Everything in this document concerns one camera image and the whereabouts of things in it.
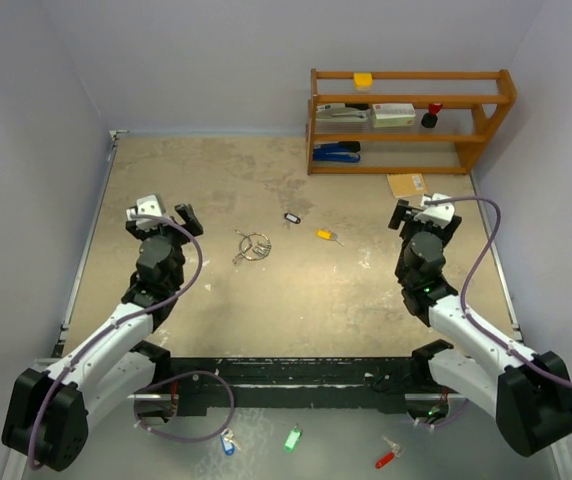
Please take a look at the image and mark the large metal keyring with clips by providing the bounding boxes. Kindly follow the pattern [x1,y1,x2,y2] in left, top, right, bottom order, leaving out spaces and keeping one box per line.
[232,230,272,265]

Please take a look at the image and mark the key with yellow tag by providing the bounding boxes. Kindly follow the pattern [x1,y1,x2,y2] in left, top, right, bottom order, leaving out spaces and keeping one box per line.
[316,229,344,246]

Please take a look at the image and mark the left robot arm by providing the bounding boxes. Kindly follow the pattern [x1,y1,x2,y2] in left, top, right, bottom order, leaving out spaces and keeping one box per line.
[1,195,204,471]

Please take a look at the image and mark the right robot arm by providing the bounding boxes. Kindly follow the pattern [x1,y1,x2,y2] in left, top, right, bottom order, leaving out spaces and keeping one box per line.
[389,194,572,457]

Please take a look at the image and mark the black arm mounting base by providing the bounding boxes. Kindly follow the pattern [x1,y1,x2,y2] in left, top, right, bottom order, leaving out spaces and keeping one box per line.
[128,355,467,418]

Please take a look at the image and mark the brown envelope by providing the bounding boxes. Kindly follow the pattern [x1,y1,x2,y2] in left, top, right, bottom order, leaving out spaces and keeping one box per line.
[387,173,428,198]

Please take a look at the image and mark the blue stapler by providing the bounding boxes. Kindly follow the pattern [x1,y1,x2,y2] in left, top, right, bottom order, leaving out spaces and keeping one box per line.
[312,141,361,163]

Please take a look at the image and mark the wooden shelf rack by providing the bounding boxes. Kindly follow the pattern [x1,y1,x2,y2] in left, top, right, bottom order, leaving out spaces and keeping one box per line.
[306,69,517,174]

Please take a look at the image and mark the red and black stamp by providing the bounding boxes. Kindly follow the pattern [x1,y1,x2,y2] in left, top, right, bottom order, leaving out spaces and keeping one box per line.
[421,103,443,129]

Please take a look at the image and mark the white and red box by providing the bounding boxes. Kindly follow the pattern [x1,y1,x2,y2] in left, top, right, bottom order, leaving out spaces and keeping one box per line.
[370,103,416,128]

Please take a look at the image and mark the grey stapler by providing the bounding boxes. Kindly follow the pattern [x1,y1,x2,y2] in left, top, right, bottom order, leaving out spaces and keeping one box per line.
[316,103,370,123]

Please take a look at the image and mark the yellow box on shelf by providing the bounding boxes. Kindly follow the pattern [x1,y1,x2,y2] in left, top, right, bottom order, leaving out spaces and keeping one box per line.
[353,72,373,92]

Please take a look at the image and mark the key with blue tag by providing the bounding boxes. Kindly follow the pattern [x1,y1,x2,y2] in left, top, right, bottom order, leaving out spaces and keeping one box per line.
[220,429,241,456]

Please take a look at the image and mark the key with red tag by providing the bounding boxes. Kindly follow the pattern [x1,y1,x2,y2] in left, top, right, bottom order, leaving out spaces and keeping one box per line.
[374,436,403,470]

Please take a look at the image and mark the green key tag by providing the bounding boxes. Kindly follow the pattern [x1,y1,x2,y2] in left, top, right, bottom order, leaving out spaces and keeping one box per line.
[283,426,302,453]

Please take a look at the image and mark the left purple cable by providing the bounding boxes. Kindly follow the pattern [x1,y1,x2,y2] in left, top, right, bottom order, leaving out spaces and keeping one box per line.
[26,213,236,472]

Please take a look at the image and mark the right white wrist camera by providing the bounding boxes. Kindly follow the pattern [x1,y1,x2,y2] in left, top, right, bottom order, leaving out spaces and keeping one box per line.
[413,193,455,228]

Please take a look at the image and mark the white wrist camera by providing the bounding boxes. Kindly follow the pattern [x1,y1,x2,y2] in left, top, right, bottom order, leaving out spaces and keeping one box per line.
[413,193,455,228]
[126,194,166,221]

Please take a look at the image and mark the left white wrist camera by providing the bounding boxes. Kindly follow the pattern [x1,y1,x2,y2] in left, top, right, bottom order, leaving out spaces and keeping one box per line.
[126,194,166,221]

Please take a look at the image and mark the aluminium table frame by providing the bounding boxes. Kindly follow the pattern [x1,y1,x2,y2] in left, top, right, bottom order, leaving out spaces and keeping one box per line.
[0,129,572,480]

